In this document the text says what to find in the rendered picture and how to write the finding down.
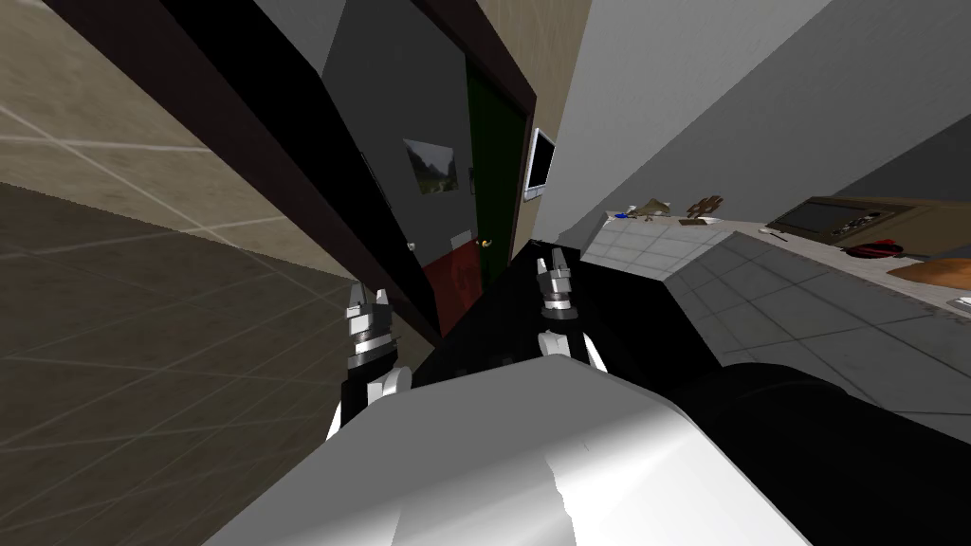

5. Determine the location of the black door leaf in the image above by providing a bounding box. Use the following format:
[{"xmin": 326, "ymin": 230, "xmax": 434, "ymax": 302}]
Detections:
[{"xmin": 157, "ymin": 0, "xmax": 443, "ymax": 344}]

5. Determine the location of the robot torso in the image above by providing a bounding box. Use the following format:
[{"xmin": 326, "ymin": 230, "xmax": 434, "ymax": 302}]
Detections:
[{"xmin": 200, "ymin": 355, "xmax": 816, "ymax": 546}]

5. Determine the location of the landscape picture on wall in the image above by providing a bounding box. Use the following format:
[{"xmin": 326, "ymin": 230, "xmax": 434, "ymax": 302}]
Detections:
[{"xmin": 403, "ymin": 137, "xmax": 461, "ymax": 196}]

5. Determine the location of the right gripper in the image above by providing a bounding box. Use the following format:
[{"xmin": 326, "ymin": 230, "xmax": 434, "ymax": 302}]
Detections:
[{"xmin": 536, "ymin": 248, "xmax": 577, "ymax": 306}]

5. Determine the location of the red cabinet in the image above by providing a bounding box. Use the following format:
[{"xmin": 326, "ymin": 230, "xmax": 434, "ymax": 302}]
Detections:
[{"xmin": 421, "ymin": 233, "xmax": 486, "ymax": 339}]

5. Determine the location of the dark green door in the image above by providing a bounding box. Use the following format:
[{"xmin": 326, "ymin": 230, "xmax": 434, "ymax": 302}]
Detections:
[{"xmin": 465, "ymin": 66, "xmax": 532, "ymax": 288}]

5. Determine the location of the brown microwave oven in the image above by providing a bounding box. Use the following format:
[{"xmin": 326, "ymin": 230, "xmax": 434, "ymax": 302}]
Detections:
[{"xmin": 764, "ymin": 194, "xmax": 971, "ymax": 261}]

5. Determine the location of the white framed window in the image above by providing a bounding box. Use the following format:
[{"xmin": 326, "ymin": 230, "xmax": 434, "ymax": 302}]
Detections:
[{"xmin": 522, "ymin": 127, "xmax": 558, "ymax": 203}]

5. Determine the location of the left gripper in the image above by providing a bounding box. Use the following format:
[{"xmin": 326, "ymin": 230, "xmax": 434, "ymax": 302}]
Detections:
[{"xmin": 346, "ymin": 282, "xmax": 398, "ymax": 344}]

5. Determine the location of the grey tiled kitchen counter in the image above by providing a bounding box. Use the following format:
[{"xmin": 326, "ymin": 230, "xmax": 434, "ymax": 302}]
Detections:
[{"xmin": 578, "ymin": 193, "xmax": 971, "ymax": 428}]

